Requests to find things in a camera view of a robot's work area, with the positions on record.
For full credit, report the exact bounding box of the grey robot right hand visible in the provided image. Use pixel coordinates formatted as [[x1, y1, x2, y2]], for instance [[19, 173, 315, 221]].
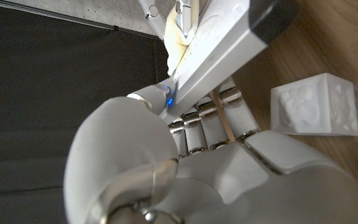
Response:
[[137, 0, 195, 40]]

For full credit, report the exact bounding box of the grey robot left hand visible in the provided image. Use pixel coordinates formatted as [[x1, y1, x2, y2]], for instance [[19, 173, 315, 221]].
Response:
[[63, 76, 358, 224]]

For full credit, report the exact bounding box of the beige sponge piece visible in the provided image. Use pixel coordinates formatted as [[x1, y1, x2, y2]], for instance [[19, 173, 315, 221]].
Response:
[[163, 0, 200, 75]]

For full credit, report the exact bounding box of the small black-framed whiteboard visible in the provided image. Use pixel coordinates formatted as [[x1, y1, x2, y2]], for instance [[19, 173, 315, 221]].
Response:
[[158, 0, 300, 124]]

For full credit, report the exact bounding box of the black backdrop stand pole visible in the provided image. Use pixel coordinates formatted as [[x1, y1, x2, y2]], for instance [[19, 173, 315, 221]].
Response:
[[0, 0, 161, 40]]

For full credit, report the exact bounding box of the white embossed cube block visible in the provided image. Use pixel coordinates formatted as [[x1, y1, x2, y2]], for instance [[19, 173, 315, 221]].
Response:
[[270, 72, 358, 137]]

